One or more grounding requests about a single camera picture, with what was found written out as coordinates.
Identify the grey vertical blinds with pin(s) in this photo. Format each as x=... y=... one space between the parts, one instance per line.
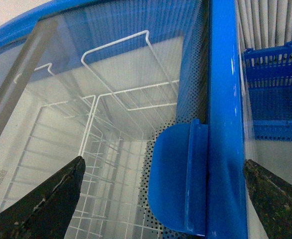
x=264 y=23

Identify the white wire basket near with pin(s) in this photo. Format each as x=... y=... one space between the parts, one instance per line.
x=116 y=140

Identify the white wire basket far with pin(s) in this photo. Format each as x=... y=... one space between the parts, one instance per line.
x=132 y=80

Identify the white wire basket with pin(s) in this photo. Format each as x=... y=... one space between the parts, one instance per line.
x=116 y=140
x=132 y=80

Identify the white blue chest freezer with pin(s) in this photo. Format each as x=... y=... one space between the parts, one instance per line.
x=223 y=207

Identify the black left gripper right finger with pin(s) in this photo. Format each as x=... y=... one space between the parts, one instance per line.
x=271 y=197

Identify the blue plastic crate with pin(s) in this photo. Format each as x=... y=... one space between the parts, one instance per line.
x=269 y=77

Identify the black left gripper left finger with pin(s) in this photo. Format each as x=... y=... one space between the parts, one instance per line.
x=46 y=211

